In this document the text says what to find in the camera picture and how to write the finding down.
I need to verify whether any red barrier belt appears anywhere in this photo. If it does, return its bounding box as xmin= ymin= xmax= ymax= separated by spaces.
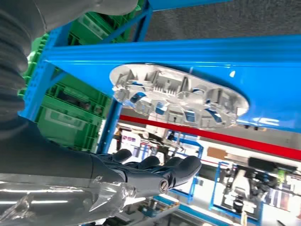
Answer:
xmin=119 ymin=114 xmax=301 ymax=161

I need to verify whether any blue metal shelf rack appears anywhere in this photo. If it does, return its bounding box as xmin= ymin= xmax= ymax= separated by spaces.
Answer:
xmin=18 ymin=0 xmax=301 ymax=157

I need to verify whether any green plastic crate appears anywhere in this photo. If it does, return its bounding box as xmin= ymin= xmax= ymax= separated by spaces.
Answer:
xmin=35 ymin=104 xmax=106 ymax=153
xmin=41 ymin=67 xmax=113 ymax=119
xmin=68 ymin=0 xmax=146 ymax=44

